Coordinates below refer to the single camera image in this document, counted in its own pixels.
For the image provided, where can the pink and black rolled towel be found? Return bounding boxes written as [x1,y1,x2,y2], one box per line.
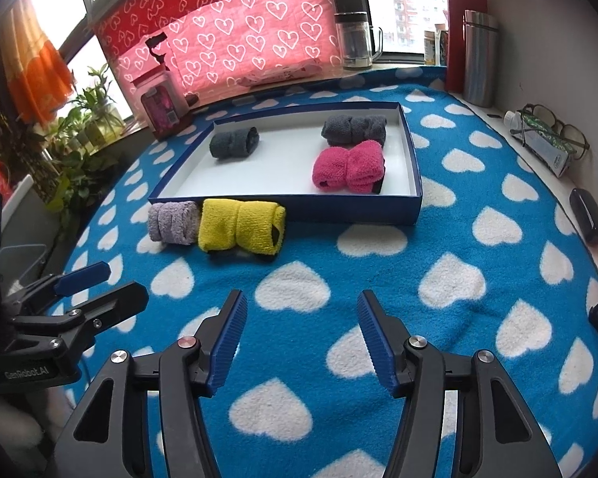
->
[312,140,386,195]

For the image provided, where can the large dark grey rolled towel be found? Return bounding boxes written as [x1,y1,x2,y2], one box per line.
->
[321,114,388,149]

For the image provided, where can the glass pitcher with black lid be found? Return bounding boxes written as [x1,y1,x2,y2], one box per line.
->
[335,11,384,71]

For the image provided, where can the purple towel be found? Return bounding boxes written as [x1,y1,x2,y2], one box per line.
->
[148,200,203,246]

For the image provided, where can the red quilt with white hearts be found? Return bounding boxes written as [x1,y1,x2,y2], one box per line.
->
[94,0,342,108]

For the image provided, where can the pink packet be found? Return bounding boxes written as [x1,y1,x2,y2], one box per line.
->
[229,62,325,88]

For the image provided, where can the red board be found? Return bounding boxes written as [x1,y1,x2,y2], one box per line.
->
[446,0,486,95]

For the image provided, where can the black glasses case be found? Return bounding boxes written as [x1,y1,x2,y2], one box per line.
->
[569,188,598,246]

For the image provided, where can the eyeglasses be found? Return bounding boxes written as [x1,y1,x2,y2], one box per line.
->
[511,104,590,160]

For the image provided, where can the orange cloth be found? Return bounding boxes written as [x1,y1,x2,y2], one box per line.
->
[0,0,75,123]

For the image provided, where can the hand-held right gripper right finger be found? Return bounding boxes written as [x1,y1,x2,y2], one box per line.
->
[357,290,564,478]

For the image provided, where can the clear plastic jar red label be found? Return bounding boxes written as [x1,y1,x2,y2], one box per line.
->
[140,32,190,130]

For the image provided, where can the blue cardboard box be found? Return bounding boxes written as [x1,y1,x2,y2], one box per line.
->
[148,101,423,227]

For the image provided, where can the yellow towel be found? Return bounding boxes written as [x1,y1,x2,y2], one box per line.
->
[198,199,287,258]

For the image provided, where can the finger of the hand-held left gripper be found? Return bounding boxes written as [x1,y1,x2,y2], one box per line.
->
[17,281,149,354]
[10,261,111,312]

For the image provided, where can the blue blanket with white hearts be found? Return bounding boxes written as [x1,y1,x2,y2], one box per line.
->
[55,67,598,478]

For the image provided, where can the stainless steel thermos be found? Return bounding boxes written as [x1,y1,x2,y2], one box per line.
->
[462,10,499,108]

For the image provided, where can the green potted plants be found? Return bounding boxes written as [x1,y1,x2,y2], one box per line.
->
[45,65,130,220]

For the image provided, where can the white and green carton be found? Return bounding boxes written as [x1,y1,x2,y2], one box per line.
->
[503,111,571,178]

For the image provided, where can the small dark grey rolled towel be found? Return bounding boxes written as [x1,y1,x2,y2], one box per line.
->
[209,127,260,160]

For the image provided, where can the white bottle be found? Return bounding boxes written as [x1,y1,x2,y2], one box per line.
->
[423,30,439,67]

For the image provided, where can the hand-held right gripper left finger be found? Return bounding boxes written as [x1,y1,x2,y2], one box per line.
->
[55,289,248,478]

